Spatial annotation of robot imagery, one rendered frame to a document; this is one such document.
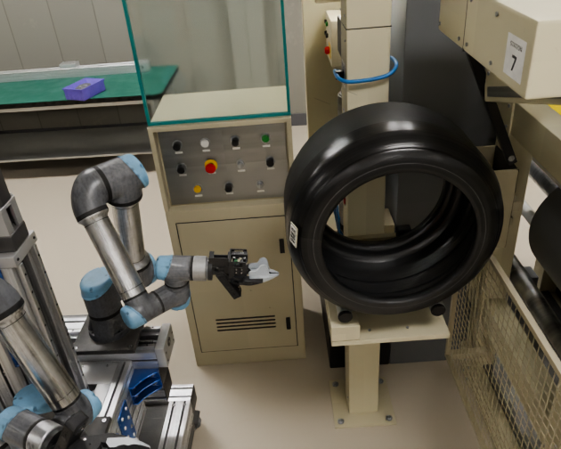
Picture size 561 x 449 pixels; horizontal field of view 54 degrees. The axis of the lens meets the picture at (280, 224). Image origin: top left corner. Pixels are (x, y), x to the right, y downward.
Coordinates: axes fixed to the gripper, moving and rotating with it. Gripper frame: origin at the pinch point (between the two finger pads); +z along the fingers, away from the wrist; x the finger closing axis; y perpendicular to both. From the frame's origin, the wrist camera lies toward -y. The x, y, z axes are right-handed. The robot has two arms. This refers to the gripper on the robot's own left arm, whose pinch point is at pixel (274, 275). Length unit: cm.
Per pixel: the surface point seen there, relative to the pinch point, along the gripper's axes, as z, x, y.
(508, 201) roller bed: 76, 21, 17
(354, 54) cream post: 21, 28, 60
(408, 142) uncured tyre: 30, -10, 49
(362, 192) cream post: 29.7, 28.3, 14.4
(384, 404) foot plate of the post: 54, 32, -94
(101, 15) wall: -148, 386, -5
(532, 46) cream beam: 43, -33, 78
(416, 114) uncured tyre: 35, 3, 52
